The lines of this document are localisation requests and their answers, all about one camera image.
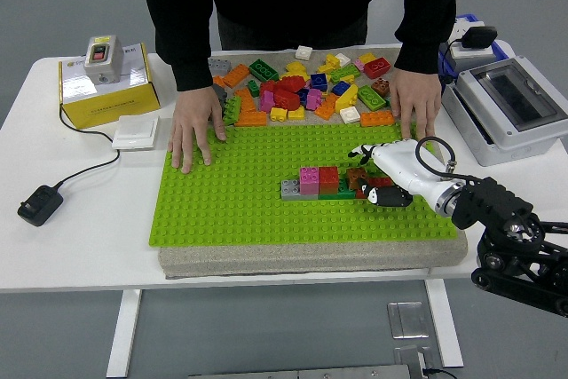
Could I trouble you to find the person's right hand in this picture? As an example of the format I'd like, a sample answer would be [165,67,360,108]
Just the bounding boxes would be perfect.
[167,84,228,175]

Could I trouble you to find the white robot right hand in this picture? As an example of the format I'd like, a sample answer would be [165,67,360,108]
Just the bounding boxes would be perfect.
[347,138,462,209]

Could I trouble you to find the grey push-button switch box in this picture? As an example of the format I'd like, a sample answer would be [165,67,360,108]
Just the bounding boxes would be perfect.
[83,34,124,85]

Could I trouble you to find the grey long toy brick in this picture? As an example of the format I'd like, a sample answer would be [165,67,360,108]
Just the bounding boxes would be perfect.
[208,57,233,77]

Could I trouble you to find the grey metal base bar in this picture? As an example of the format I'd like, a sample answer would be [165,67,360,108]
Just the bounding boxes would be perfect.
[188,364,412,379]

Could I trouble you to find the lime green long brick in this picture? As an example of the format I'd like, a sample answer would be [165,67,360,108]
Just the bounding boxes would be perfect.
[356,84,387,112]

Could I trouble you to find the red brick with holes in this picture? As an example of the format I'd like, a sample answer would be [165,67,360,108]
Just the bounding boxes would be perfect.
[363,57,392,80]

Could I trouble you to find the black plug cord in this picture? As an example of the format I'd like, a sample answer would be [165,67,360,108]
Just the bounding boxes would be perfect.
[438,39,465,87]

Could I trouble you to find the dark green toy brick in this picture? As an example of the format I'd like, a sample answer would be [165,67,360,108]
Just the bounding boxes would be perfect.
[318,178,358,201]

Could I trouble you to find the yellow curved toy brick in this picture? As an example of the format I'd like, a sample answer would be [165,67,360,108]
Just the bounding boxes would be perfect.
[334,83,359,114]

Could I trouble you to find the metal floor plate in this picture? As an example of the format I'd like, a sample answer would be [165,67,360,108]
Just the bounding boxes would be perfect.
[387,301,430,339]
[393,345,445,379]

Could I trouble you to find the black adapter cord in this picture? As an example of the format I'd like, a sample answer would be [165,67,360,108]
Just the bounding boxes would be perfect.
[59,102,122,189]

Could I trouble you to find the black power adapter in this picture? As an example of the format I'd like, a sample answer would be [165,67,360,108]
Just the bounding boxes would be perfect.
[16,185,64,228]

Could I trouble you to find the thin black cable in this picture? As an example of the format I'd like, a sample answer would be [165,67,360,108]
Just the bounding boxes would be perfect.
[421,367,458,379]

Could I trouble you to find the white wall switch panel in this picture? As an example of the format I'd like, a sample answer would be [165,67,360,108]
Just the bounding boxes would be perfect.
[110,114,160,151]

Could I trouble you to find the lime green toy brick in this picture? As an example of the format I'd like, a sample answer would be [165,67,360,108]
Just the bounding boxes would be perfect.
[221,95,243,127]
[330,65,361,85]

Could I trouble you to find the grey distribution box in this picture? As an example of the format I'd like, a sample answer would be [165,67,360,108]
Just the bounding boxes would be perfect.
[441,55,568,168]

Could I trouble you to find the red long toy brick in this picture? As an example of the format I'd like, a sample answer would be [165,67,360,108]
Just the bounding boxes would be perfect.
[354,176,395,200]

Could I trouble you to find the person's left hand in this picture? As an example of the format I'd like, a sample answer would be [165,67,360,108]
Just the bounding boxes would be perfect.
[388,67,443,140]

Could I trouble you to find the dark green long brick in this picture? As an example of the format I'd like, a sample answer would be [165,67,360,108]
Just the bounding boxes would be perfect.
[248,59,280,83]

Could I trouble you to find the brown toy brick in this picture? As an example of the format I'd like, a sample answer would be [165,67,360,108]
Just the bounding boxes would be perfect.
[370,77,391,99]
[345,167,369,192]

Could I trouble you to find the white table leg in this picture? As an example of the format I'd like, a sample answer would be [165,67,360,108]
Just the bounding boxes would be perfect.
[105,288,144,379]
[422,279,465,369]

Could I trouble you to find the blue plastic bin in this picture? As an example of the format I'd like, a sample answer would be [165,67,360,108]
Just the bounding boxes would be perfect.
[437,12,511,83]

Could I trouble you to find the black plug adapter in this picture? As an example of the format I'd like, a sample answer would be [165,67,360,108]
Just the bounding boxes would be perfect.
[460,26,499,50]

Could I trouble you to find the white power socket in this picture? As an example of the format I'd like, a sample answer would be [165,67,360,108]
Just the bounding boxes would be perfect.
[447,19,497,60]

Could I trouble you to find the grey-brown foam mat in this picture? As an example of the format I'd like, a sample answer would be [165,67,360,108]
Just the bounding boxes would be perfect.
[158,43,469,280]

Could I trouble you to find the light grey toy brick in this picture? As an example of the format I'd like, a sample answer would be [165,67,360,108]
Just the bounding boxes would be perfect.
[280,178,320,201]

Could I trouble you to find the green studded baseplate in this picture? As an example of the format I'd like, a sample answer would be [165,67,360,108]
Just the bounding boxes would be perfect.
[147,122,458,248]

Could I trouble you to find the red square toy brick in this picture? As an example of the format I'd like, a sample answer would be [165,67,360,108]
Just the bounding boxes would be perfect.
[318,166,340,196]

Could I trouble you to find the yellow cardboard box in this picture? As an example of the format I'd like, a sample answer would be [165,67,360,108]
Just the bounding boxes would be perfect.
[58,43,162,130]

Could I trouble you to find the pink tall toy brick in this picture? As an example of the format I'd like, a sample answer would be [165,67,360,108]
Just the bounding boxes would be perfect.
[299,166,320,197]

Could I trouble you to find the orange long toy brick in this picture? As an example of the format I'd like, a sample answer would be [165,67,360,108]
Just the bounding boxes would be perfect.
[233,111,269,128]
[221,64,252,89]
[359,111,396,128]

